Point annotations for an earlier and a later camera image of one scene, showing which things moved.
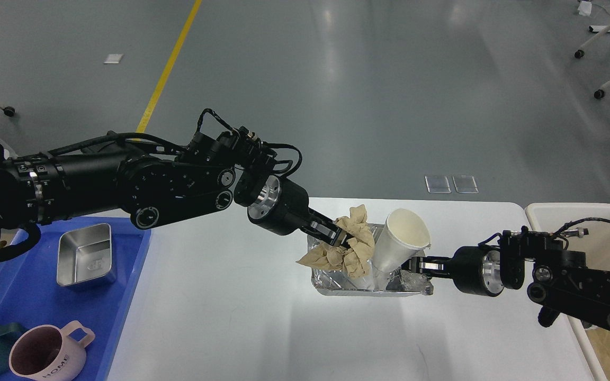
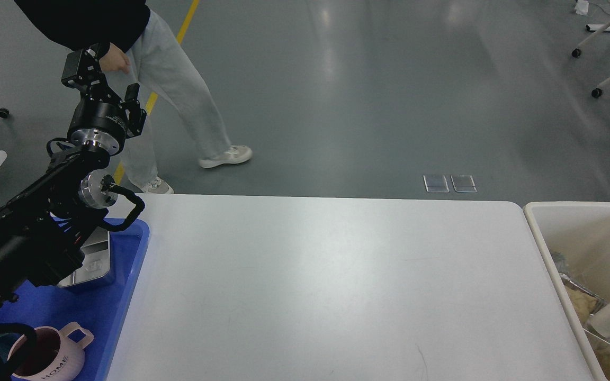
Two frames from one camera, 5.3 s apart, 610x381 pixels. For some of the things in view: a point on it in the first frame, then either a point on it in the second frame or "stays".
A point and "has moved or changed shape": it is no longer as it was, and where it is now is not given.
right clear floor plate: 465,184 stays
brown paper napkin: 355,259 has moved or changed shape
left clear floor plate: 438,184 stays
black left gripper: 283,207 -> 99,123
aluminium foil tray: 397,282 has moved or changed shape
